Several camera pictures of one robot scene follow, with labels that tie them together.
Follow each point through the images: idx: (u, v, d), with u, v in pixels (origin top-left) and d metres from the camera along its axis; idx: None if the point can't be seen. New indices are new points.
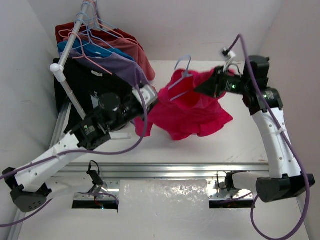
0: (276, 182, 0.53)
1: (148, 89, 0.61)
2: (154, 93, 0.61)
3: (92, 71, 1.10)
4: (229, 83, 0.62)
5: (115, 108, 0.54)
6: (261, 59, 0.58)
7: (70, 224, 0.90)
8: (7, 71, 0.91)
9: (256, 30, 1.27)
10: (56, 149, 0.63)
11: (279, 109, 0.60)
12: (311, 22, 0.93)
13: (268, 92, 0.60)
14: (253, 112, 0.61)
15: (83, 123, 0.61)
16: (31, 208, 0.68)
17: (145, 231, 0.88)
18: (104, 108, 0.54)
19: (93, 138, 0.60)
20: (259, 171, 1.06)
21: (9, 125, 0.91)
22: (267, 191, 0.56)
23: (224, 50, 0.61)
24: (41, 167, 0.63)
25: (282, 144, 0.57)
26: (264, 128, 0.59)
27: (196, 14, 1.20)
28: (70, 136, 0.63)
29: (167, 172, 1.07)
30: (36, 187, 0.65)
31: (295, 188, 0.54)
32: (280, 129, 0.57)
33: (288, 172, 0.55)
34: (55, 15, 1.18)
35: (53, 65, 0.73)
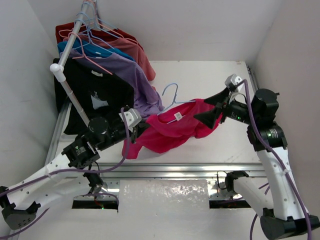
0: (280, 224, 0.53)
1: (133, 112, 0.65)
2: (137, 116, 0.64)
3: (92, 71, 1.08)
4: (234, 114, 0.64)
5: (103, 131, 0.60)
6: (270, 97, 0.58)
7: (70, 224, 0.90)
8: (7, 71, 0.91)
9: (256, 30, 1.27)
10: (49, 169, 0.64)
11: (283, 148, 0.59)
12: (311, 22, 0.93)
13: (272, 130, 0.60)
14: (257, 149, 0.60)
15: (74, 143, 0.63)
16: (21, 225, 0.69)
17: (145, 231, 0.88)
18: (94, 131, 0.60)
19: (83, 158, 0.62)
20: (258, 171, 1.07)
21: (9, 124, 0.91)
22: (272, 229, 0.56)
23: (232, 85, 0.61)
24: (32, 186, 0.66)
25: (287, 186, 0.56)
26: (268, 167, 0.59)
27: (196, 14, 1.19)
28: (62, 155, 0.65)
29: (167, 172, 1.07)
30: (27, 205, 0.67)
31: (300, 231, 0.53)
32: (285, 170, 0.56)
33: (293, 214, 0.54)
34: (55, 15, 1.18)
35: (53, 65, 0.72)
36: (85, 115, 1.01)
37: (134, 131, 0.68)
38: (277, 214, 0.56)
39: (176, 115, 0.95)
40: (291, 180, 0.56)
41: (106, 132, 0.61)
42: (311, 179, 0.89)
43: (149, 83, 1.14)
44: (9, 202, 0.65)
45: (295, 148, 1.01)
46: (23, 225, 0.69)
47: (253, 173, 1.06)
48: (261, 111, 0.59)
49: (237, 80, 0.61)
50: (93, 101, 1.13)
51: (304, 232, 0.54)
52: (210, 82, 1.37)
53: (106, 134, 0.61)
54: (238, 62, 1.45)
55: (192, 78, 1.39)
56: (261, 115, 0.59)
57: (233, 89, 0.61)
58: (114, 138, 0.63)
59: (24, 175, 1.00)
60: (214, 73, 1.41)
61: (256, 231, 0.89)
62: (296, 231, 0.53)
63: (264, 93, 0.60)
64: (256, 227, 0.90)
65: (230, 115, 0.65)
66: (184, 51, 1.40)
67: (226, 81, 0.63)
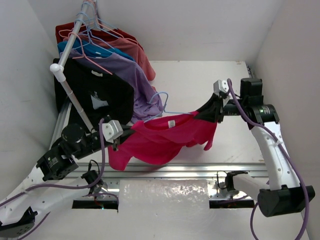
0: (274, 192, 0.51)
1: (113, 124, 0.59)
2: (118, 129, 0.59)
3: (92, 71, 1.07)
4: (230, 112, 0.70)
5: (78, 140, 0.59)
6: (252, 78, 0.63)
7: (70, 224, 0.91)
8: (7, 71, 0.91)
9: (256, 30, 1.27)
10: (25, 185, 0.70)
11: (276, 123, 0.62)
12: (311, 22, 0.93)
13: (264, 107, 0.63)
14: (251, 126, 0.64)
15: (47, 154, 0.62)
16: (21, 232, 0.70)
17: (145, 231, 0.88)
18: (67, 140, 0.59)
19: (59, 169, 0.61)
20: (258, 170, 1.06)
21: (10, 125, 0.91)
22: (269, 204, 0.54)
23: (222, 92, 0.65)
24: (14, 202, 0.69)
25: (280, 156, 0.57)
26: (262, 141, 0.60)
27: (197, 14, 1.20)
28: (37, 169, 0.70)
29: (167, 172, 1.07)
30: (18, 218, 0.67)
31: (296, 201, 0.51)
32: (277, 141, 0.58)
33: (288, 183, 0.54)
34: (55, 15, 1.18)
35: (54, 65, 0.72)
36: (85, 115, 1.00)
37: (115, 141, 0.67)
38: (272, 186, 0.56)
39: (169, 123, 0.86)
40: (284, 150, 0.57)
41: (81, 140, 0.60)
42: (310, 179, 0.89)
43: (149, 83, 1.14)
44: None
45: (295, 147, 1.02)
46: (24, 231, 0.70)
47: (253, 173, 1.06)
48: (249, 93, 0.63)
49: (225, 85, 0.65)
50: (93, 101, 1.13)
51: (301, 205, 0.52)
52: (210, 82, 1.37)
53: (81, 142, 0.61)
54: (238, 62, 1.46)
55: (192, 78, 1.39)
56: (249, 95, 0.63)
57: (225, 95, 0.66)
58: (93, 147, 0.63)
59: (24, 175, 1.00)
60: (214, 73, 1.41)
61: (256, 232, 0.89)
62: (292, 200, 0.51)
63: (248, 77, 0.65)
64: (256, 227, 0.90)
65: (227, 114, 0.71)
66: (184, 51, 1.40)
67: (214, 89, 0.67)
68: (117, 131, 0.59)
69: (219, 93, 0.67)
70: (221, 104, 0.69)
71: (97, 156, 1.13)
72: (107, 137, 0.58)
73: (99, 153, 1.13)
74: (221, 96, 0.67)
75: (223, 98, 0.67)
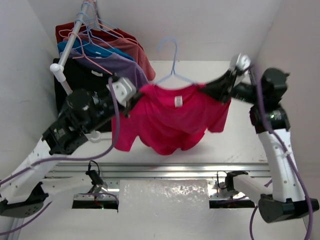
0: (279, 205, 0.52)
1: (125, 83, 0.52)
2: (131, 88, 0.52)
3: (92, 71, 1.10)
4: (238, 96, 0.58)
5: (85, 106, 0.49)
6: (277, 78, 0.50)
7: (70, 224, 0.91)
8: (7, 71, 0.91)
9: (256, 30, 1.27)
10: (30, 160, 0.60)
11: (286, 130, 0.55)
12: (311, 23, 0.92)
13: (276, 111, 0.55)
14: (259, 131, 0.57)
15: (54, 126, 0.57)
16: (30, 213, 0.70)
17: (145, 231, 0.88)
18: (72, 107, 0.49)
19: (67, 141, 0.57)
20: (259, 171, 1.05)
21: (9, 125, 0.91)
22: (270, 213, 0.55)
23: (237, 71, 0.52)
24: (20, 178, 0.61)
25: (287, 168, 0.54)
26: (269, 149, 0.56)
27: (196, 14, 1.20)
28: (42, 142, 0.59)
29: (167, 172, 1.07)
30: (25, 196, 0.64)
31: (298, 213, 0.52)
32: (286, 152, 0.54)
33: (292, 196, 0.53)
34: (55, 15, 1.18)
35: (53, 65, 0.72)
36: None
37: (128, 104, 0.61)
38: (276, 197, 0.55)
39: (178, 99, 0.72)
40: (293, 162, 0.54)
41: (89, 108, 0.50)
42: (310, 179, 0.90)
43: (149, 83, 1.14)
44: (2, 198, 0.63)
45: (294, 147, 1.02)
46: (32, 212, 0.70)
47: (253, 173, 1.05)
48: (266, 93, 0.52)
49: (244, 61, 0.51)
50: None
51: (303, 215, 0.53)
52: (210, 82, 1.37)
53: (89, 111, 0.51)
54: None
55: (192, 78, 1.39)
56: (266, 97, 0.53)
57: (240, 72, 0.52)
58: (105, 112, 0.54)
59: None
60: (213, 73, 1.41)
61: (256, 232, 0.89)
62: (295, 213, 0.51)
63: (274, 72, 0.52)
64: (256, 227, 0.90)
65: (235, 98, 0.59)
66: (184, 52, 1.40)
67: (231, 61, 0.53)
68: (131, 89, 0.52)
69: (235, 68, 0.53)
70: (232, 83, 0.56)
71: (97, 156, 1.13)
72: (121, 99, 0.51)
73: (99, 154, 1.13)
74: (236, 72, 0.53)
75: (237, 76, 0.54)
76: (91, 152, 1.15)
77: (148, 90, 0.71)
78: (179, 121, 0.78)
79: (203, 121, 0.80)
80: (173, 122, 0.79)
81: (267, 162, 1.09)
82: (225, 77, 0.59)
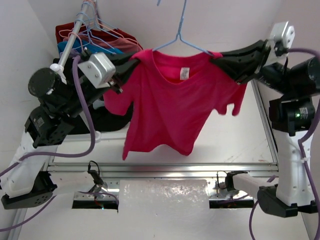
0: (283, 208, 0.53)
1: (97, 62, 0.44)
2: (105, 68, 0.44)
3: None
4: (264, 79, 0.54)
5: (49, 90, 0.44)
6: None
7: (70, 224, 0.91)
8: (7, 71, 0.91)
9: (256, 30, 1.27)
10: (18, 154, 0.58)
11: (310, 134, 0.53)
12: (312, 22, 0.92)
13: (302, 107, 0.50)
14: (276, 127, 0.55)
15: (34, 116, 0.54)
16: (41, 202, 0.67)
17: (144, 231, 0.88)
18: (36, 93, 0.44)
19: (47, 131, 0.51)
20: (258, 170, 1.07)
21: (9, 125, 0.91)
22: (269, 204, 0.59)
23: (278, 50, 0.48)
24: (14, 173, 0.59)
25: (300, 174, 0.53)
26: (286, 152, 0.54)
27: (196, 14, 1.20)
28: (26, 134, 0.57)
29: (167, 172, 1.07)
30: (26, 189, 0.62)
31: None
32: (304, 160, 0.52)
33: (298, 201, 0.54)
34: (55, 15, 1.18)
35: (53, 64, 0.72)
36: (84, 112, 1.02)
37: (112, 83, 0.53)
38: (279, 197, 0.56)
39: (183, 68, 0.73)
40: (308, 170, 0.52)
41: (54, 90, 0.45)
42: None
43: None
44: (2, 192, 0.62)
45: None
46: (43, 201, 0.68)
47: (253, 173, 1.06)
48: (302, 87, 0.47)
49: (290, 36, 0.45)
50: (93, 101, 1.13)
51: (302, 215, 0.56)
52: None
53: (56, 94, 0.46)
54: None
55: None
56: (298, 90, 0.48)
57: (282, 52, 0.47)
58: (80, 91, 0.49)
59: None
60: None
61: (256, 232, 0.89)
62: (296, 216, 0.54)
63: None
64: (256, 227, 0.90)
65: (258, 79, 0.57)
66: (184, 52, 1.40)
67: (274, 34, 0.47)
68: (106, 70, 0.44)
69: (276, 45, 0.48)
70: (261, 60, 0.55)
71: (97, 156, 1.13)
72: (97, 83, 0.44)
73: (99, 154, 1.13)
74: (277, 49, 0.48)
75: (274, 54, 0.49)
76: (91, 153, 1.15)
77: (145, 56, 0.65)
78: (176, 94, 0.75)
79: (202, 96, 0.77)
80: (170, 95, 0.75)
81: (267, 162, 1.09)
82: (256, 53, 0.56)
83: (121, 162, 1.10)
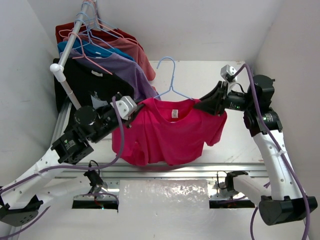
0: (277, 202, 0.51)
1: (126, 100, 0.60)
2: (132, 105, 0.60)
3: (92, 71, 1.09)
4: (233, 104, 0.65)
5: (91, 122, 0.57)
6: (263, 83, 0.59)
7: (70, 224, 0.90)
8: (7, 71, 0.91)
9: (256, 29, 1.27)
10: (38, 166, 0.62)
11: (279, 131, 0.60)
12: (312, 22, 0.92)
13: (267, 114, 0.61)
14: (253, 134, 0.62)
15: (64, 137, 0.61)
16: (23, 221, 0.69)
17: (144, 231, 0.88)
18: (80, 122, 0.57)
19: (75, 152, 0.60)
20: (259, 170, 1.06)
21: (9, 125, 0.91)
22: (271, 214, 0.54)
23: (229, 76, 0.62)
24: (25, 184, 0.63)
25: (283, 166, 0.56)
26: (264, 149, 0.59)
27: (196, 14, 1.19)
28: (52, 151, 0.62)
29: (166, 172, 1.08)
30: (23, 203, 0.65)
31: (298, 211, 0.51)
32: (280, 151, 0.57)
33: (290, 194, 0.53)
34: (55, 15, 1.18)
35: (53, 65, 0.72)
36: None
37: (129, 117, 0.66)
38: (274, 197, 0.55)
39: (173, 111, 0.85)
40: (287, 161, 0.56)
41: (94, 123, 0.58)
42: (310, 179, 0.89)
43: (149, 83, 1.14)
44: (3, 203, 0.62)
45: (294, 147, 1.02)
46: (26, 221, 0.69)
47: (254, 173, 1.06)
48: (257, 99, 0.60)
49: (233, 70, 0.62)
50: (93, 101, 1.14)
51: (303, 215, 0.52)
52: (211, 82, 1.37)
53: (95, 124, 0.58)
54: (237, 62, 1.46)
55: (192, 78, 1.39)
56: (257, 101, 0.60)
57: (231, 79, 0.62)
58: (108, 126, 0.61)
59: None
60: (213, 73, 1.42)
61: (255, 232, 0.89)
62: (294, 211, 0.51)
63: (261, 78, 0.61)
64: (256, 227, 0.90)
65: (229, 106, 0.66)
66: (184, 52, 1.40)
67: (221, 71, 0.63)
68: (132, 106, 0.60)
69: (225, 76, 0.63)
70: (225, 92, 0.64)
71: (97, 156, 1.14)
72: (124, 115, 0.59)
73: (99, 154, 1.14)
74: (227, 79, 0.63)
75: (228, 83, 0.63)
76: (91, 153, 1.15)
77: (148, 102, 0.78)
78: (177, 131, 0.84)
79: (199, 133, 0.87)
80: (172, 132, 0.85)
81: None
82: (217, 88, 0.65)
83: (121, 162, 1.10)
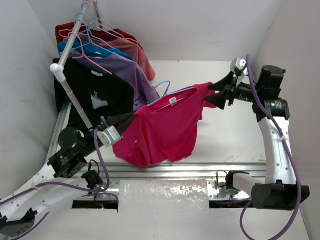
0: (268, 185, 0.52)
1: (109, 134, 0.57)
2: (115, 138, 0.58)
3: (92, 71, 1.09)
4: (242, 95, 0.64)
5: (73, 144, 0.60)
6: (274, 69, 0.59)
7: (70, 224, 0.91)
8: (7, 71, 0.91)
9: (257, 29, 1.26)
10: (35, 181, 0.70)
11: (286, 119, 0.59)
12: (313, 22, 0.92)
13: (277, 101, 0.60)
14: (260, 119, 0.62)
15: (59, 153, 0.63)
16: (20, 231, 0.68)
17: (145, 231, 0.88)
18: (64, 145, 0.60)
19: (70, 167, 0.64)
20: (259, 170, 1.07)
21: (9, 125, 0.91)
22: (261, 196, 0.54)
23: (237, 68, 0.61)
24: (22, 198, 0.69)
25: (282, 151, 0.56)
26: (267, 135, 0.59)
27: (196, 13, 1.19)
28: (47, 166, 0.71)
29: (166, 172, 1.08)
30: (21, 215, 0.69)
31: (289, 198, 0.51)
32: (282, 137, 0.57)
33: (283, 179, 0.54)
34: (55, 15, 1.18)
35: (53, 65, 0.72)
36: (85, 116, 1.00)
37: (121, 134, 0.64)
38: (267, 179, 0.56)
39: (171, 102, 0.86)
40: (288, 147, 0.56)
41: (77, 143, 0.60)
42: (310, 179, 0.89)
43: (149, 83, 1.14)
44: (1, 215, 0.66)
45: (294, 147, 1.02)
46: (22, 231, 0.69)
47: (254, 173, 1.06)
48: (266, 84, 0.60)
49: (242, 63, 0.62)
50: (93, 101, 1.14)
51: (293, 203, 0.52)
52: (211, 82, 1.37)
53: (78, 145, 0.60)
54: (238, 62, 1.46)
55: (192, 78, 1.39)
56: (267, 86, 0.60)
57: (239, 73, 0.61)
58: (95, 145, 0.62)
59: (24, 176, 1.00)
60: (213, 73, 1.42)
61: (255, 231, 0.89)
62: (284, 197, 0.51)
63: (271, 67, 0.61)
64: (256, 226, 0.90)
65: (238, 97, 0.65)
66: (184, 51, 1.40)
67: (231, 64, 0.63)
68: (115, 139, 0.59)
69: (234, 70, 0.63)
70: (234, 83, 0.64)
71: (97, 156, 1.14)
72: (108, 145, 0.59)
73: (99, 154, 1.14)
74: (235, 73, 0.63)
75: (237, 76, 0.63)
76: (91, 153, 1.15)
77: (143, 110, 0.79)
78: (175, 120, 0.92)
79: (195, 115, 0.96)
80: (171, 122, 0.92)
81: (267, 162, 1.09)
82: (226, 86, 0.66)
83: (120, 162, 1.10)
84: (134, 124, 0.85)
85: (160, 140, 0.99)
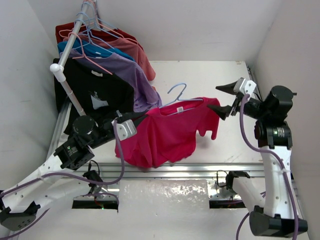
0: (266, 219, 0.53)
1: (127, 126, 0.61)
2: (132, 132, 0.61)
3: (92, 71, 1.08)
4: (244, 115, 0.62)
5: (89, 131, 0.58)
6: (284, 97, 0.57)
7: (70, 224, 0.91)
8: (7, 71, 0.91)
9: (256, 29, 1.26)
10: (41, 171, 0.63)
11: (288, 148, 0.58)
12: (312, 21, 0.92)
13: (280, 128, 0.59)
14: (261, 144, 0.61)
15: (66, 143, 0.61)
16: (21, 225, 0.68)
17: (145, 232, 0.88)
18: (78, 132, 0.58)
19: (77, 158, 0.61)
20: (258, 170, 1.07)
21: (9, 125, 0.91)
22: (259, 226, 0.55)
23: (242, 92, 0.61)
24: (27, 188, 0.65)
25: (282, 184, 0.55)
26: (267, 165, 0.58)
27: (196, 13, 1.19)
28: (54, 157, 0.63)
29: (166, 172, 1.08)
30: (24, 207, 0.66)
31: (286, 231, 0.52)
32: (283, 170, 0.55)
33: (282, 213, 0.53)
34: (55, 15, 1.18)
35: (54, 65, 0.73)
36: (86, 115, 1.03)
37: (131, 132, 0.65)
38: (266, 211, 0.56)
39: (178, 110, 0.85)
40: (288, 181, 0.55)
41: (92, 132, 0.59)
42: (310, 179, 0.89)
43: (149, 83, 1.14)
44: (4, 206, 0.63)
45: (294, 147, 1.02)
46: (23, 225, 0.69)
47: (254, 173, 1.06)
48: (272, 110, 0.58)
49: (247, 87, 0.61)
50: (93, 101, 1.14)
51: (289, 235, 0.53)
52: (211, 82, 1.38)
53: (92, 133, 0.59)
54: (238, 62, 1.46)
55: (192, 78, 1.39)
56: (272, 113, 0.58)
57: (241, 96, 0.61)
58: (107, 136, 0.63)
59: (24, 176, 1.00)
60: (213, 73, 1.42)
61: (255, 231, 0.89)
62: (281, 230, 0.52)
63: (282, 91, 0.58)
64: None
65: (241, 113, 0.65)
66: (184, 51, 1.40)
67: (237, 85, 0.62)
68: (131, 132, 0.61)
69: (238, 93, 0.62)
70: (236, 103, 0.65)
71: (97, 156, 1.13)
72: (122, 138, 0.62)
73: (98, 154, 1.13)
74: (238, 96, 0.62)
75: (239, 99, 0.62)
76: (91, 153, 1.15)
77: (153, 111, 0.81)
78: (179, 125, 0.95)
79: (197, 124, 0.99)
80: (174, 126, 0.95)
81: None
82: (226, 106, 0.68)
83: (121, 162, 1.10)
84: (140, 125, 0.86)
85: (161, 142, 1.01)
